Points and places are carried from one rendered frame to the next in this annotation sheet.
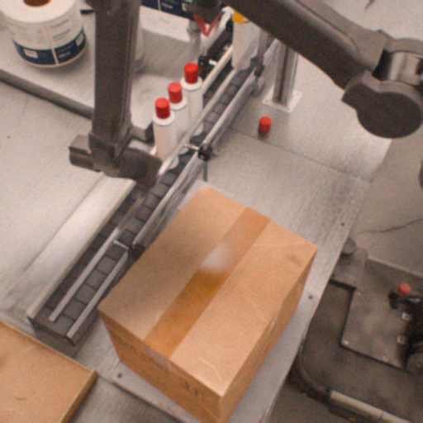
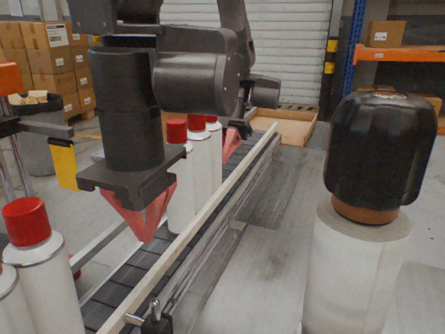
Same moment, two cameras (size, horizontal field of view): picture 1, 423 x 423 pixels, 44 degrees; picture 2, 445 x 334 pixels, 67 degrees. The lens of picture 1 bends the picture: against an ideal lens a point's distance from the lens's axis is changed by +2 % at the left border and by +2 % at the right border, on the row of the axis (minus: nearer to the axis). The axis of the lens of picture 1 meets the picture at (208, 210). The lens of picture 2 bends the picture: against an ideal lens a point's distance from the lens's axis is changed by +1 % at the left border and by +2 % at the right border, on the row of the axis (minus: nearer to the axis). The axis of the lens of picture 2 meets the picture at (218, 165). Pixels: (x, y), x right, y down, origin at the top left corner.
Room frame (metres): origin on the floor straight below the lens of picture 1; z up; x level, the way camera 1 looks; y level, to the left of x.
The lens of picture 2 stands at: (1.44, 0.05, 1.24)
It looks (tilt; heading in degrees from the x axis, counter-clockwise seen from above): 25 degrees down; 174
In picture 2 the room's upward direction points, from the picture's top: straight up
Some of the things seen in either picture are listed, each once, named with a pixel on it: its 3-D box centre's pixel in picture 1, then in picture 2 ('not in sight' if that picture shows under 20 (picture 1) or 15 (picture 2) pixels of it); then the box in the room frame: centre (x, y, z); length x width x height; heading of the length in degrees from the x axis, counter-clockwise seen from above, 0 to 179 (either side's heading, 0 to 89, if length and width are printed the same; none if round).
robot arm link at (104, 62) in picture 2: not in sight; (131, 78); (1.14, 0.01, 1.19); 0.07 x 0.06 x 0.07; 68
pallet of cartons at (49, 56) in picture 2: not in sight; (55, 72); (-2.99, -1.52, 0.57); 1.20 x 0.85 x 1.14; 160
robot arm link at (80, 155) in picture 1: (97, 149); (256, 80); (0.67, 0.22, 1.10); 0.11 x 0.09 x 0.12; 68
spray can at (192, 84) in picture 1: (192, 100); (179, 178); (0.93, 0.04, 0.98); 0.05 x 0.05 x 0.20
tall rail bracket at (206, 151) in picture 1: (197, 161); not in sight; (0.79, 0.03, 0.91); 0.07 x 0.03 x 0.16; 62
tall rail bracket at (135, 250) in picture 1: (130, 258); not in sight; (0.53, 0.17, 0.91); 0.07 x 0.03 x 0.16; 62
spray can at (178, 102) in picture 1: (177, 119); (197, 163); (0.86, 0.07, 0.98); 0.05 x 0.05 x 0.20
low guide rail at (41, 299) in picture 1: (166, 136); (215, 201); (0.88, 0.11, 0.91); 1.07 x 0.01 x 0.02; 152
